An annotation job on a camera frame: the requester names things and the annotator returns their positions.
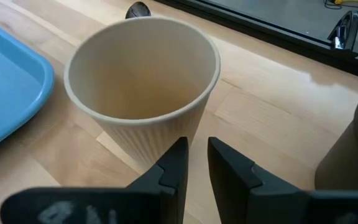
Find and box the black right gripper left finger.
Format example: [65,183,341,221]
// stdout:
[0,136,189,224]

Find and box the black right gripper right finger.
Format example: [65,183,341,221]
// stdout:
[208,136,358,224]

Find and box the beige ribbed cup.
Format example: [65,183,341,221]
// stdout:
[63,16,222,166]

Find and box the black spoon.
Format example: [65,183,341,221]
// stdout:
[125,1,152,19]

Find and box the blue plastic tray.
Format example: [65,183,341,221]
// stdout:
[0,15,55,157]

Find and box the black plant pot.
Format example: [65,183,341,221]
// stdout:
[314,83,358,191]

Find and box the black aluminium table frame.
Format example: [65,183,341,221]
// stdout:
[154,0,358,83]

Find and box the black frame clamp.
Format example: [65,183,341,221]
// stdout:
[327,10,358,51]

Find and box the yellow cable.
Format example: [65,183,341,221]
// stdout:
[333,0,358,9]

